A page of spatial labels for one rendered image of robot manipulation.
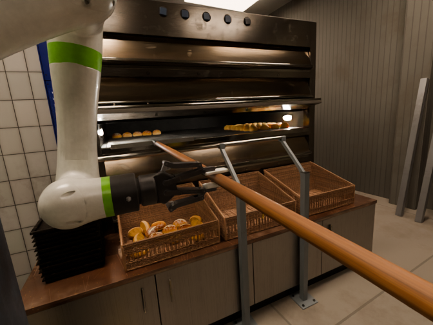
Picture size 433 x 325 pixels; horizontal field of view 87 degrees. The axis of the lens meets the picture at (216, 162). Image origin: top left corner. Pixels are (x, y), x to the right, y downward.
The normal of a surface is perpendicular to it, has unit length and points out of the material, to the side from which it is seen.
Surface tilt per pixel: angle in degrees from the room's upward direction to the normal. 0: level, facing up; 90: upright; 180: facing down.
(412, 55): 90
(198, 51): 70
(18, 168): 90
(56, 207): 77
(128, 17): 90
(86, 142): 92
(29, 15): 116
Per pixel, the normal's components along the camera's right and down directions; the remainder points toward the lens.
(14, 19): 0.70, 0.46
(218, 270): 0.41, 0.15
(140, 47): 0.36, -0.19
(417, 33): -0.88, 0.15
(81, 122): 0.62, 0.15
